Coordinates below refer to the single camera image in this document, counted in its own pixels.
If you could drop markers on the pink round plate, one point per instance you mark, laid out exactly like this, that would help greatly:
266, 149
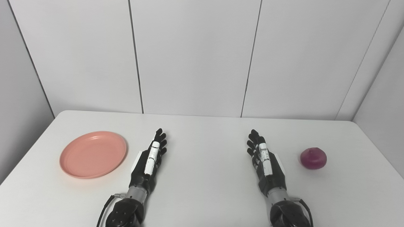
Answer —
93, 155

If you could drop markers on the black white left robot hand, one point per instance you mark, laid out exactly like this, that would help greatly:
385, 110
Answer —
145, 175

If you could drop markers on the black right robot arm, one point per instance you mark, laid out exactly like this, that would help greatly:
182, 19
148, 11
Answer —
288, 214

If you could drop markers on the purple red onion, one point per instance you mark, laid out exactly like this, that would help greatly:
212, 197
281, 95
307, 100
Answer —
313, 158

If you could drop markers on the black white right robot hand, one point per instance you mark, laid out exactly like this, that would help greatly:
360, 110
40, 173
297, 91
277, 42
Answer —
271, 176

